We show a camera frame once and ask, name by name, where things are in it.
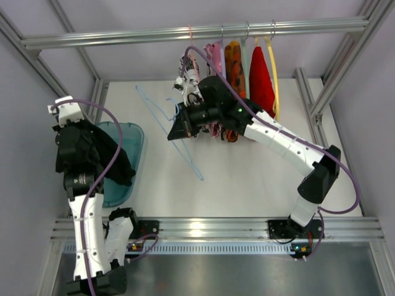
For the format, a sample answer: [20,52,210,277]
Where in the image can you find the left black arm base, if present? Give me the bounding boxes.
[129,220,160,240]

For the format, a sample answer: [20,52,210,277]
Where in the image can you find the grey slotted cable duct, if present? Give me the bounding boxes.
[61,240,305,255]

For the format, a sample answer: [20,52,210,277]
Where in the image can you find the left aluminium frame post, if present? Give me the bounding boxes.
[1,1,109,105]

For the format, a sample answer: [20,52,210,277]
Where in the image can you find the black trousers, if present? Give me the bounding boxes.
[52,120,118,178]

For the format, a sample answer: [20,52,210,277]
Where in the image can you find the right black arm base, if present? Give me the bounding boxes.
[267,218,323,241]

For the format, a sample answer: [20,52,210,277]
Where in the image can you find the yellow hanger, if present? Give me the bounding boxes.
[255,29,281,120]

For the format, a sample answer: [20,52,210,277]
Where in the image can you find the black white patterned garment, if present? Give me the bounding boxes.
[178,54,201,94]

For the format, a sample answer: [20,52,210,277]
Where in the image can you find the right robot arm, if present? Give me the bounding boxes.
[167,76,341,239]

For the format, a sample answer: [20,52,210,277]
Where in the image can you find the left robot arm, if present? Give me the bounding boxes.
[53,120,137,295]

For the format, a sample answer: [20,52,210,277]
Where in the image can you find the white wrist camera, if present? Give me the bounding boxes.
[173,77,194,102]
[48,96,85,128]

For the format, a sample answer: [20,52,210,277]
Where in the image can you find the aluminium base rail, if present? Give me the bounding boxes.
[51,216,385,241]

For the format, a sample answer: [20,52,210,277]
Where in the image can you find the red garment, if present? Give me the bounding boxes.
[249,46,275,118]

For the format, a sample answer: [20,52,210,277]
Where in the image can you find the pink patterned garment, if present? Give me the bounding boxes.
[204,41,222,138]

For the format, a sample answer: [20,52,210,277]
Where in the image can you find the right aluminium frame post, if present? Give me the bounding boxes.
[294,0,394,147]

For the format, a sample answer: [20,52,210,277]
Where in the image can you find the mint green hanger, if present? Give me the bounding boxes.
[241,22,251,99]

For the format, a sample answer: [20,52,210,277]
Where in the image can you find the teal plastic bin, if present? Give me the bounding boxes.
[97,121,145,208]

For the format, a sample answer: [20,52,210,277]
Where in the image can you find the aluminium frame post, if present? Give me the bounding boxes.
[294,0,394,147]
[1,1,109,105]

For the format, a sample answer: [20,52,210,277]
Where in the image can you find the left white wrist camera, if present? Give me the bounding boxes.
[48,96,85,128]

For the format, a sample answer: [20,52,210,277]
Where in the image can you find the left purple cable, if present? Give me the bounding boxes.
[51,98,159,296]

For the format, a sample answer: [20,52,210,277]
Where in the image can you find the lilac hanger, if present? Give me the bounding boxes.
[219,26,227,78]

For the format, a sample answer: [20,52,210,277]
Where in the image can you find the orange patterned garment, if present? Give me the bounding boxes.
[224,41,247,143]

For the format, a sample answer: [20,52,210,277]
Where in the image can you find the pink hanger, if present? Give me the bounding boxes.
[188,24,196,64]

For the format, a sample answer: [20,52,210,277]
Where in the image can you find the aluminium hanging rail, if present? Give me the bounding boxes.
[21,16,368,50]

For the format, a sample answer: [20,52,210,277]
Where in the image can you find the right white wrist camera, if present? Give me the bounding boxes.
[173,77,194,102]

